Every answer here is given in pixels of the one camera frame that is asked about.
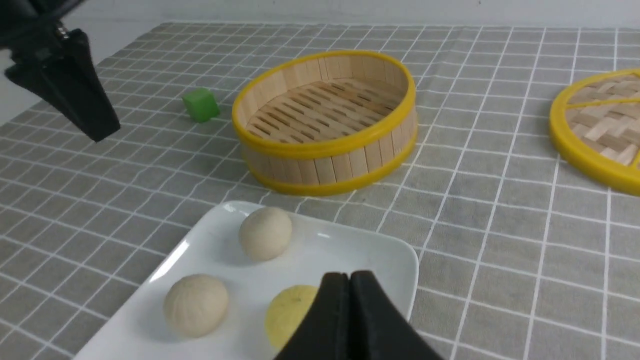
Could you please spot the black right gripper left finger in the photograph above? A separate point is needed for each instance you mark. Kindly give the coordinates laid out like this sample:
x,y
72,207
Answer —
x,y
324,332

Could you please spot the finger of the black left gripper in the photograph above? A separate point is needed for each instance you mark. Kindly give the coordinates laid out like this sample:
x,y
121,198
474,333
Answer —
x,y
59,69

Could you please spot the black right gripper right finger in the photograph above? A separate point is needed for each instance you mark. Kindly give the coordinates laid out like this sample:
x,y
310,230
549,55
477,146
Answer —
x,y
377,330

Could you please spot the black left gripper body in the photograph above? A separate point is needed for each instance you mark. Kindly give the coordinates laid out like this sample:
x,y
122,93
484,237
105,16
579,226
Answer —
x,y
33,31

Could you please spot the yellow steamed bun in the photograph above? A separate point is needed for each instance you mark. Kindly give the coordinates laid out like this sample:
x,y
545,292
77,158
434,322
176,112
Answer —
x,y
286,312

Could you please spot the white steamed bun back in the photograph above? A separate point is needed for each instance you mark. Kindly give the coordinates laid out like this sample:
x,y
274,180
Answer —
x,y
265,234

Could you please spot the white steamed bun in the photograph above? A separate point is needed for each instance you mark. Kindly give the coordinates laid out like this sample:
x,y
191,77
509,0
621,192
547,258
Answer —
x,y
196,305
265,234

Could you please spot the white steamed bun front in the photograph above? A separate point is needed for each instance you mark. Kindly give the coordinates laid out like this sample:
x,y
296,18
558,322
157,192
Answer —
x,y
196,305

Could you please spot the white square plate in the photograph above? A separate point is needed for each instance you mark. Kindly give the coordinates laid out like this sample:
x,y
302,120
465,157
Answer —
x,y
138,330

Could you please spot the green cube block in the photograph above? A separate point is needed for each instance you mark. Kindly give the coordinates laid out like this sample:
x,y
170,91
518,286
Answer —
x,y
201,105

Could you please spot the grey checkered tablecloth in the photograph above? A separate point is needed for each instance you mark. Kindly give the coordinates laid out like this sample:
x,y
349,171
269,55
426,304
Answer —
x,y
521,256

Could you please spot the bamboo steamer basket yellow rim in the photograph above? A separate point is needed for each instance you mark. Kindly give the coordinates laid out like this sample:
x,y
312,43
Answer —
x,y
327,123

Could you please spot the bamboo steamer lid yellow rim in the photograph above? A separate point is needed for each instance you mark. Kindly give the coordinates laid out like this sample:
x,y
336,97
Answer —
x,y
595,126

